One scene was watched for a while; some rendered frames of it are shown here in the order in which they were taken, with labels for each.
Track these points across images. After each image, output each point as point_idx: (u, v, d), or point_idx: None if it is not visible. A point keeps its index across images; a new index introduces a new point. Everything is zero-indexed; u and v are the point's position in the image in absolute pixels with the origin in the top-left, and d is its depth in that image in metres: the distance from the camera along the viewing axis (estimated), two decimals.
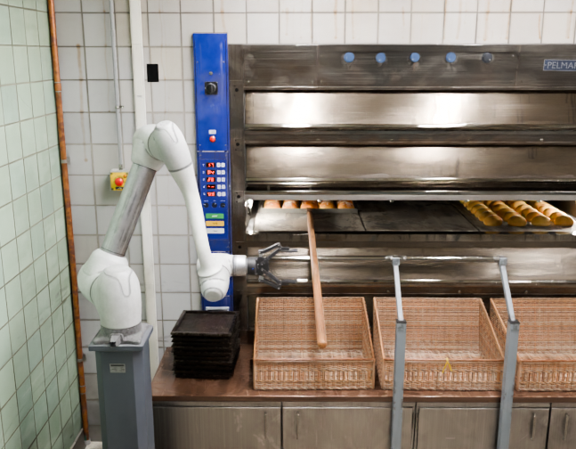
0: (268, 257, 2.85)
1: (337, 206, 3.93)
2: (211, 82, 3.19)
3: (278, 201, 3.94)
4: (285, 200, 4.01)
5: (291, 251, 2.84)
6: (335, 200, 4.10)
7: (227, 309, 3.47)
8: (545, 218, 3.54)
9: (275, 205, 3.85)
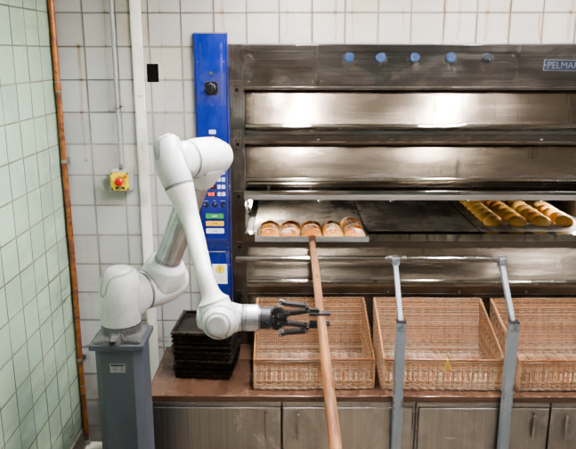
0: (289, 313, 2.27)
1: (344, 232, 3.36)
2: (211, 82, 3.19)
3: (275, 227, 3.36)
4: (283, 225, 3.43)
5: (322, 314, 2.27)
6: (341, 224, 3.52)
7: None
8: (545, 218, 3.54)
9: (271, 232, 3.27)
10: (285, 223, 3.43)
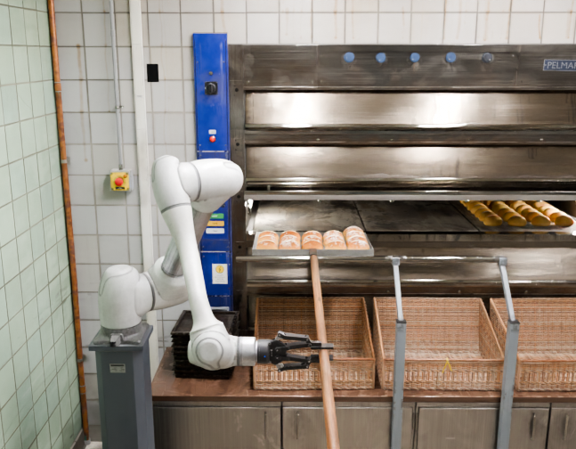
0: (288, 346, 2.09)
1: (347, 245, 3.16)
2: (211, 82, 3.19)
3: (274, 239, 3.16)
4: (282, 236, 3.23)
5: (324, 347, 2.08)
6: (344, 235, 3.32)
7: (227, 309, 3.47)
8: (545, 218, 3.54)
9: (270, 244, 3.08)
10: (284, 233, 3.24)
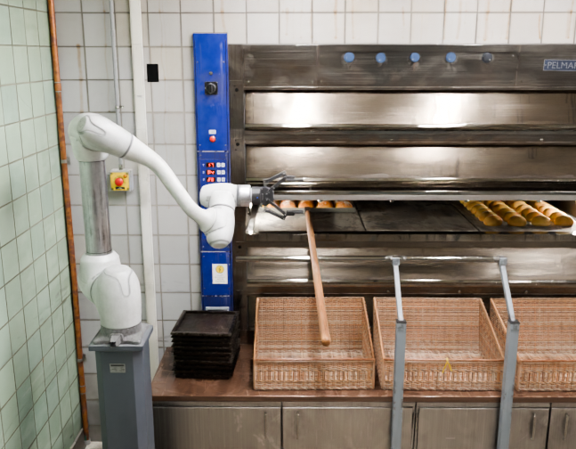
0: (273, 186, 2.77)
1: (335, 205, 3.95)
2: (211, 82, 3.19)
3: (276, 200, 3.96)
4: None
5: (296, 180, 2.77)
6: None
7: (227, 309, 3.47)
8: (545, 218, 3.54)
9: None
10: None
